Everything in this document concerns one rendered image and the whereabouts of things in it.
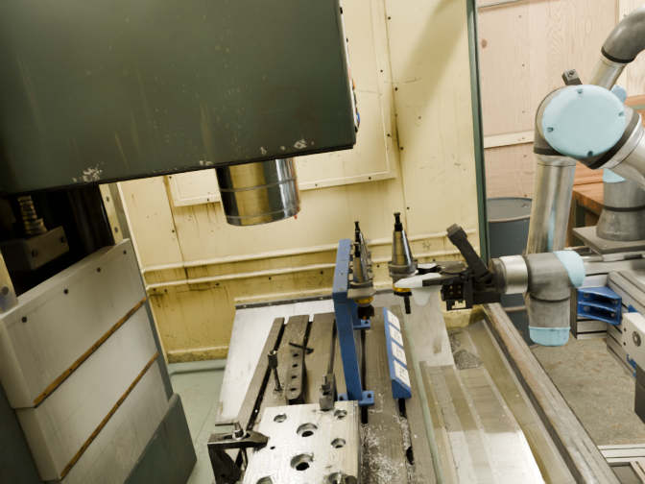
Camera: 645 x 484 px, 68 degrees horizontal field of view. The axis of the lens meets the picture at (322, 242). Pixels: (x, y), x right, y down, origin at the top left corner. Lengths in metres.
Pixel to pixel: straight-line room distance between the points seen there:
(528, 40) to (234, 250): 2.44
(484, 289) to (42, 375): 0.86
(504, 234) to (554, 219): 1.90
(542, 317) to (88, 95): 0.93
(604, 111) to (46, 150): 0.95
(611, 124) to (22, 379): 1.09
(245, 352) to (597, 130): 1.54
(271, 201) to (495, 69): 2.85
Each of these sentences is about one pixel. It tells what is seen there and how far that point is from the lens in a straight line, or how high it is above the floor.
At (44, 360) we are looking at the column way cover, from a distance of 1.06.
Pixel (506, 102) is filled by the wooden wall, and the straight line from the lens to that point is 3.61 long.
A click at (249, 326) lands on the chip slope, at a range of 2.11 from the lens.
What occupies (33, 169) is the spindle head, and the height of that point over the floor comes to 1.64.
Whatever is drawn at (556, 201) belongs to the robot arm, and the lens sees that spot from 1.11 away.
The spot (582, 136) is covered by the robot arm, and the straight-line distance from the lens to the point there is 0.93.
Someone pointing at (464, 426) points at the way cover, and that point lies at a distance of 1.48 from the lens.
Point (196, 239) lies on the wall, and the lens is 2.14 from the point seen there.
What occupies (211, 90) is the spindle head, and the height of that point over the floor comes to 1.73.
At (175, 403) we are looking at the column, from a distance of 1.61.
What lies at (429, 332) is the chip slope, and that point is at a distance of 1.96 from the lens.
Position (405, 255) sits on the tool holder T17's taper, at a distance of 0.96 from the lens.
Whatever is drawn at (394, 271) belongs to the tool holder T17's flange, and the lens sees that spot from 0.96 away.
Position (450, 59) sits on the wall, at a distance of 1.97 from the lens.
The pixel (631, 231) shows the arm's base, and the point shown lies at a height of 1.19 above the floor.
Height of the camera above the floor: 1.68
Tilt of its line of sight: 16 degrees down
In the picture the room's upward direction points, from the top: 9 degrees counter-clockwise
